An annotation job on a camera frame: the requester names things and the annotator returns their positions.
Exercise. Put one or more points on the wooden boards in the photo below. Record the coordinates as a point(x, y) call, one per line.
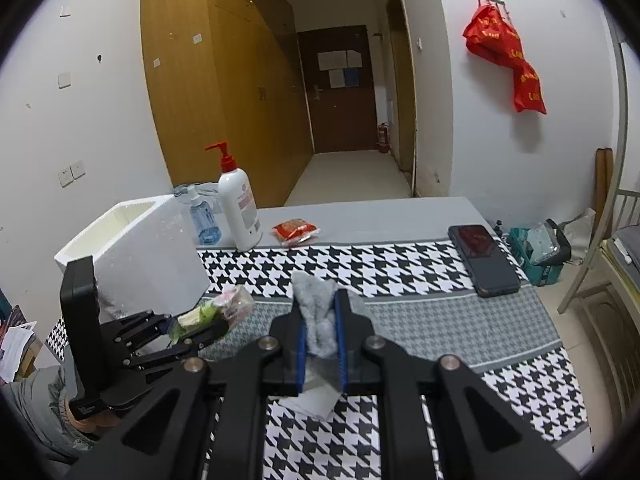
point(604, 180)

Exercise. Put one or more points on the white foam box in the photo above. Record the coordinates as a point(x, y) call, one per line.
point(150, 260)

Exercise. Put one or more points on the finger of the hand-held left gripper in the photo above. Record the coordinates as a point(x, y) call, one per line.
point(195, 342)
point(140, 325)

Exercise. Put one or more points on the blue paper notice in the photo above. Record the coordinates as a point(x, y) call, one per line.
point(352, 77)

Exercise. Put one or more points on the metal bunk bed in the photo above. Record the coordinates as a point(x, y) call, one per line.
point(624, 135)

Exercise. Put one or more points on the person's left forearm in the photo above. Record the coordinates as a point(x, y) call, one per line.
point(35, 400)

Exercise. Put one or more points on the grey fuzzy cloth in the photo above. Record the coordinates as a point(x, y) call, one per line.
point(317, 310)

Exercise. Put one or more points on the red plastic bag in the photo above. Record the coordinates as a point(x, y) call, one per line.
point(492, 35)
point(530, 90)

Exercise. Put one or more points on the houndstooth blanket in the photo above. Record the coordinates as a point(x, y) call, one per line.
point(410, 270)

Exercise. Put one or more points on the wooden side door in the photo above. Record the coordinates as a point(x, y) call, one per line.
point(402, 85)

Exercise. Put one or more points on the white bottle with red pump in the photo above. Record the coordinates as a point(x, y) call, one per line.
point(240, 210)

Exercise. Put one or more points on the metal wall hook rack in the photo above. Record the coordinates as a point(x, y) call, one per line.
point(492, 2)

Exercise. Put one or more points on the green and white plastic bag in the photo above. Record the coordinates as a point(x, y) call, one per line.
point(215, 310)

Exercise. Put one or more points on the wooden wardrobe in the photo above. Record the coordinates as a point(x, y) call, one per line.
point(210, 85)

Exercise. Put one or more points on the white wall switch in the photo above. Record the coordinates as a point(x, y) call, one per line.
point(64, 176)
point(78, 168)

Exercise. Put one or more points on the red snack packet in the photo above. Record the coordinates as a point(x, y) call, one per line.
point(296, 232)

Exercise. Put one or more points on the blue-grey bedding bundle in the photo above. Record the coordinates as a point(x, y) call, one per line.
point(207, 194)

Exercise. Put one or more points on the teal plastic crate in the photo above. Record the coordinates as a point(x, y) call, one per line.
point(537, 260)

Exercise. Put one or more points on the white flat packet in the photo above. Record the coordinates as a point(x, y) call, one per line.
point(315, 400)

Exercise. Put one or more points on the stack of papers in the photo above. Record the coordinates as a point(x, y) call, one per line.
point(17, 345)

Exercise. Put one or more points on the white paper notice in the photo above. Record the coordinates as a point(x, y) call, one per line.
point(353, 58)
point(331, 59)
point(336, 78)

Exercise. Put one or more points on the red fire extinguisher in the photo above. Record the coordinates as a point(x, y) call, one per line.
point(383, 139)

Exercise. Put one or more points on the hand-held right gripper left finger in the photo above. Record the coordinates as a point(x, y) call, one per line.
point(300, 350)

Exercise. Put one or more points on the dark brown door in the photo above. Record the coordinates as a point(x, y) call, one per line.
point(340, 115)

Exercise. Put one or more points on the black smartphone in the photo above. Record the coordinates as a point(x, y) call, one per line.
point(485, 260)

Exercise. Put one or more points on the clear blue sanitizer bottle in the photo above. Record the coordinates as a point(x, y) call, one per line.
point(205, 220)

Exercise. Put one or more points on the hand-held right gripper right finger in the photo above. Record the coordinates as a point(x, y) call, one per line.
point(342, 350)

